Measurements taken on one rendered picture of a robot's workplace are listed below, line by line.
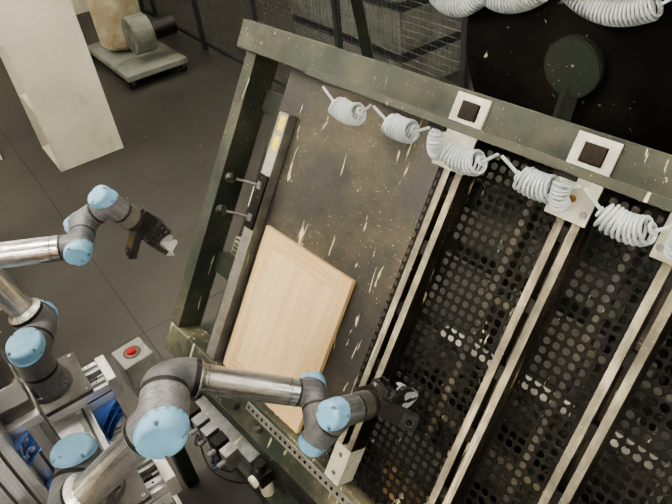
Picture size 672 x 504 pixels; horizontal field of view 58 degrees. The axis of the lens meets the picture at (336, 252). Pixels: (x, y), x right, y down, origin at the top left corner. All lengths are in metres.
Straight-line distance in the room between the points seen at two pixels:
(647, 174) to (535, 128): 0.27
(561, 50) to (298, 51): 0.79
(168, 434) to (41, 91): 4.45
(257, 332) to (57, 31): 3.82
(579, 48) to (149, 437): 1.51
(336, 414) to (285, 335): 0.67
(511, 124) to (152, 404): 1.05
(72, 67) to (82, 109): 0.36
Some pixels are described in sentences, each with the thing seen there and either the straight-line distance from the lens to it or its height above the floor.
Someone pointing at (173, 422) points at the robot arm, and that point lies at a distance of 1.42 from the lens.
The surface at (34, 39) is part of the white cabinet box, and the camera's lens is 5.50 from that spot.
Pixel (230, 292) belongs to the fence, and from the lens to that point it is 2.26.
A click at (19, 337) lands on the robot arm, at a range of 2.21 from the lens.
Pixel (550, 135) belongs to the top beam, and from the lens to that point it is 1.48.
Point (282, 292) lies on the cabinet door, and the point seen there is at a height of 1.22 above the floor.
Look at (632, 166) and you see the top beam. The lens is 1.41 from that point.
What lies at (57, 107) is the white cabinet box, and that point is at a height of 0.55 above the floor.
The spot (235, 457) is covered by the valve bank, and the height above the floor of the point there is 0.73.
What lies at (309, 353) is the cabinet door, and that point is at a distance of 2.01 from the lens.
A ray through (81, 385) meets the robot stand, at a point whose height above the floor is 1.04.
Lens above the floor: 2.62
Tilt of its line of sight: 40 degrees down
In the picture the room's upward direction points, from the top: 7 degrees counter-clockwise
